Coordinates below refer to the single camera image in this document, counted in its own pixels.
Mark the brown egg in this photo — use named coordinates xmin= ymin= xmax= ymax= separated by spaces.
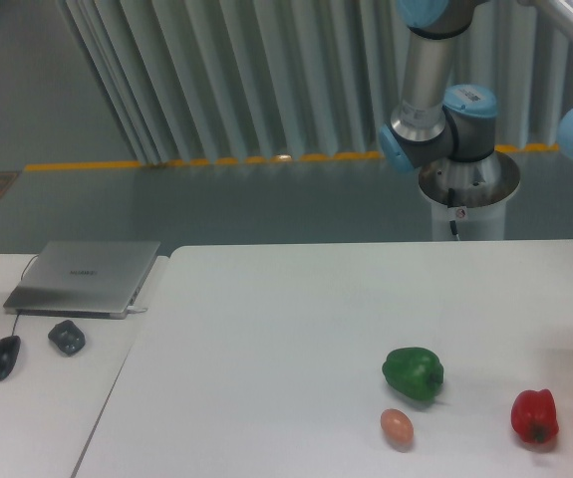
xmin=380 ymin=408 xmax=414 ymax=444

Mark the black mouse cable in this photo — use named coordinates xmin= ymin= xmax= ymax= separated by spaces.
xmin=10 ymin=254 xmax=41 ymax=340

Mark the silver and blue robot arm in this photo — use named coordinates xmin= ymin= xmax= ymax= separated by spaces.
xmin=379 ymin=1 xmax=573 ymax=171

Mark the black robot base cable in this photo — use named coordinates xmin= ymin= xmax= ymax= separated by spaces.
xmin=445 ymin=187 xmax=462 ymax=243

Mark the silver closed laptop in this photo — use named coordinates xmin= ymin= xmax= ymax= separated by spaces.
xmin=3 ymin=241 xmax=160 ymax=319

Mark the red bell pepper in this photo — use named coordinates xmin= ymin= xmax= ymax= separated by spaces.
xmin=510 ymin=388 xmax=559 ymax=445

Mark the black power adapter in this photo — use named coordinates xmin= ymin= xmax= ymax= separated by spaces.
xmin=48 ymin=320 xmax=86 ymax=357

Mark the black computer mouse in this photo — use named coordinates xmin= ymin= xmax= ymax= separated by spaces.
xmin=0 ymin=335 xmax=21 ymax=381

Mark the green bell pepper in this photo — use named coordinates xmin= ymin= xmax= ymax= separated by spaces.
xmin=382 ymin=347 xmax=444 ymax=401

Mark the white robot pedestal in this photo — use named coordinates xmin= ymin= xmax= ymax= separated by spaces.
xmin=419 ymin=151 xmax=520 ymax=241

